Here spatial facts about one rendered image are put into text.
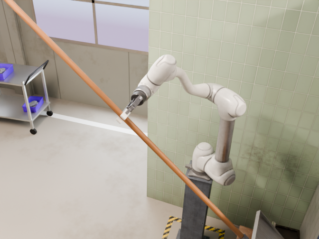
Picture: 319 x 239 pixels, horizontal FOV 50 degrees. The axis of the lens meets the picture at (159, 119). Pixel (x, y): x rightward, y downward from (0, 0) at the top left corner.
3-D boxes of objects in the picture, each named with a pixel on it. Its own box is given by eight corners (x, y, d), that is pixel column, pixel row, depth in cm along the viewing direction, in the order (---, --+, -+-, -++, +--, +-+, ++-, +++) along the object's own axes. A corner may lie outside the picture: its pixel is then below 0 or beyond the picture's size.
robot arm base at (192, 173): (187, 160, 288) (188, 155, 285) (213, 166, 283) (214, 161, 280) (182, 174, 274) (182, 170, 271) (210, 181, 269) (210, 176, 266)
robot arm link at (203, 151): (202, 156, 284) (205, 135, 272) (217, 169, 272) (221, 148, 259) (187, 163, 276) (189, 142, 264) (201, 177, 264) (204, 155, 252)
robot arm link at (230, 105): (218, 168, 271) (238, 184, 256) (202, 176, 263) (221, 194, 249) (230, 83, 226) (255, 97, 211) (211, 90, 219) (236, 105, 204)
